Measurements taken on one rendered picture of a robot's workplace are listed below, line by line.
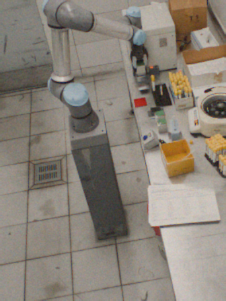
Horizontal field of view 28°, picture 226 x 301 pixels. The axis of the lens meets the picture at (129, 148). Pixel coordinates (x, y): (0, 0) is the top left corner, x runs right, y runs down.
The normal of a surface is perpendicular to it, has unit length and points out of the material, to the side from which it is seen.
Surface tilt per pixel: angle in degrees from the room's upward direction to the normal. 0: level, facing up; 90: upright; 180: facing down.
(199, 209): 1
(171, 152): 90
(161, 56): 90
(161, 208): 1
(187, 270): 0
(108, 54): 90
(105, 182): 90
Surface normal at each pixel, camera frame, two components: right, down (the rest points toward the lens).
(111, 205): 0.14, 0.70
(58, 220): -0.11, -0.69
